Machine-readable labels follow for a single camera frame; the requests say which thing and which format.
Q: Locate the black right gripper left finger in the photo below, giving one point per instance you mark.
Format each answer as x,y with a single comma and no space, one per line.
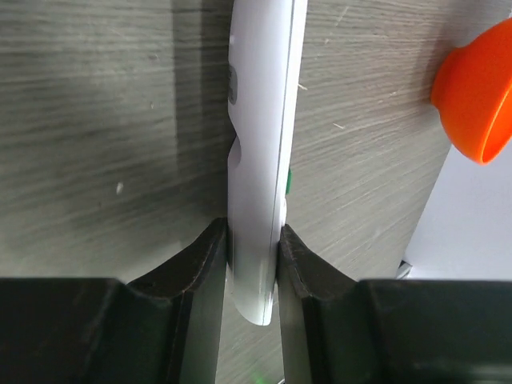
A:
163,327

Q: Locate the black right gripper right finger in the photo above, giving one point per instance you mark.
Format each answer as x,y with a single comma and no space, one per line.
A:
338,330

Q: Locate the white remote control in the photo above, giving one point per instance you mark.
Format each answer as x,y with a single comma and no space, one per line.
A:
265,52

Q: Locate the orange plastic bowl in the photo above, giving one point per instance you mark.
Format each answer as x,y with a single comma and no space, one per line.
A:
472,93

